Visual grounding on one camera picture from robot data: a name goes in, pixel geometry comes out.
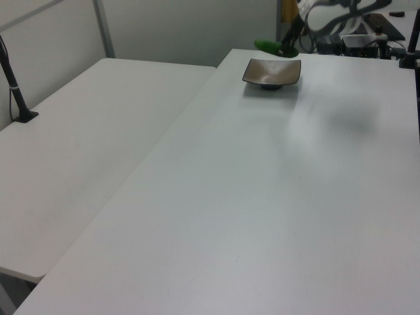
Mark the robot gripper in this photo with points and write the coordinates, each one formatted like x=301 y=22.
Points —
x=313 y=14

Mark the green cucumber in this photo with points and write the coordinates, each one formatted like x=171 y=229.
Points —
x=270 y=46

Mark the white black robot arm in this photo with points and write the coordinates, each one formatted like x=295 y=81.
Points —
x=351 y=13

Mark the square brown ceramic plate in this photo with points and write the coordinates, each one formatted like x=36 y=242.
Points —
x=272 y=71

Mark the yellow wooden panel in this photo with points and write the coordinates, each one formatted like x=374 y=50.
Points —
x=288 y=10

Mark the silver box device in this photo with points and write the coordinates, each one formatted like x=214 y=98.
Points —
x=357 y=41

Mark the white base black knob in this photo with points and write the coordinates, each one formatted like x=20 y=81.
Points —
x=379 y=33

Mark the black computer mouse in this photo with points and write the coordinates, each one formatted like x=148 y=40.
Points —
x=397 y=13

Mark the black clamped camera stand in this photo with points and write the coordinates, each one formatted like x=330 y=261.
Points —
x=411 y=46

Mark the grey partition frame post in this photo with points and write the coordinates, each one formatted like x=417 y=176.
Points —
x=104 y=28

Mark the black camera stand white band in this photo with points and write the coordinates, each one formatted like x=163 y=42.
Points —
x=13 y=88

